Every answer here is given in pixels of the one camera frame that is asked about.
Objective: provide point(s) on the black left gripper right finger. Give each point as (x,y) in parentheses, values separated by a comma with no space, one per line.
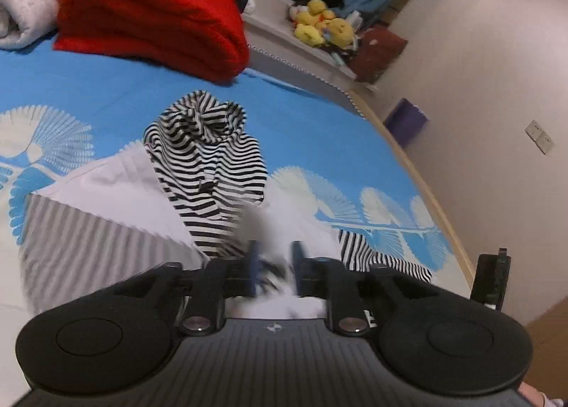
(430,338)

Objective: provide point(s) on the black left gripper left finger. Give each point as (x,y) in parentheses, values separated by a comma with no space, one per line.
(120,336)

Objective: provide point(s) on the black white striped hoodie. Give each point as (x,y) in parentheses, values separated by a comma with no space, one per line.
(194,189)

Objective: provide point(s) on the purple box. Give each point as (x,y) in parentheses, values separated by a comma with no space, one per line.
(405,122)

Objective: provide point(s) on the blue white patterned bedsheet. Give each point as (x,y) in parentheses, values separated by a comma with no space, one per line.
(61,111)

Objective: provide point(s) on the dark red plush toy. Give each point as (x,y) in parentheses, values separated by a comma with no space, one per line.
(377,50)

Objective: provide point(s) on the yellow plush toys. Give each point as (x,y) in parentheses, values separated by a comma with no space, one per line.
(315,24)

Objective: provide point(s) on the red folded blanket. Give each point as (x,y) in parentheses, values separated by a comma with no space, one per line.
(202,38)

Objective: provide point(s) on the white window sill ledge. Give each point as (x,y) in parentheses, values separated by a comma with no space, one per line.
(267,28)

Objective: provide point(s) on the wooden bed frame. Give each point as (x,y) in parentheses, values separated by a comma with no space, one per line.
(432,204)

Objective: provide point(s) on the white wall switch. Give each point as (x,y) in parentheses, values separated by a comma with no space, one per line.
(539,137)

